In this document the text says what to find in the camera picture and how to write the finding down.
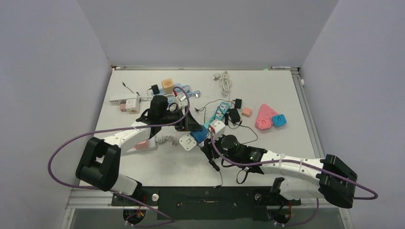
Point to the pink triangular socket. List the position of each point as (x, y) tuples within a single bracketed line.
[(264, 117)]

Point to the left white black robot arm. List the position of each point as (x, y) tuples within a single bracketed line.
[(100, 160)]

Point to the salmon pink usb charger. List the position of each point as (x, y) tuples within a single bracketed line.
[(246, 112)]

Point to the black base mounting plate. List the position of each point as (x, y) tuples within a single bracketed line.
[(208, 203)]

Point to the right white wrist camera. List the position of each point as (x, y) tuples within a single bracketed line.
[(217, 129)]

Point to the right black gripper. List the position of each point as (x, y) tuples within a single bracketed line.
[(207, 147)]

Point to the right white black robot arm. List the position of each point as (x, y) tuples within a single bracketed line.
[(327, 178)]

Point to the white cube adapter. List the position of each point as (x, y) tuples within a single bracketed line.
[(132, 106)]

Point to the pink cube socket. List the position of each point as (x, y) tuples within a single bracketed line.
[(144, 145)]

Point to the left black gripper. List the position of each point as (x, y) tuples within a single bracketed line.
[(187, 124)]

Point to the blue white small adapter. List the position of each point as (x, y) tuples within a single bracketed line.
[(199, 136)]

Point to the white long power strip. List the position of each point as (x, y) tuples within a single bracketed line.
[(122, 98)]

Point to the large black power adapter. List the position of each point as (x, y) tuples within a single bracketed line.
[(234, 115)]

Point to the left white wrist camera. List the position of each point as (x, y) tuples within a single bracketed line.
[(180, 100)]

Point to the teal power strip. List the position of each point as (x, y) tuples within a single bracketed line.
[(221, 110)]

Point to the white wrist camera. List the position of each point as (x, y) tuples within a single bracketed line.
[(180, 100), (217, 129)]

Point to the blue square plug adapter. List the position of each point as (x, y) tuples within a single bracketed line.
[(279, 120)]

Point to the white charger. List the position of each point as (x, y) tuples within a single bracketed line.
[(187, 142)]

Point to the orange cube socket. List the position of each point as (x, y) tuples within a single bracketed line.
[(167, 85)]

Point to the small black charger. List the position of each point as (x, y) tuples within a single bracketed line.
[(155, 89), (237, 103)]

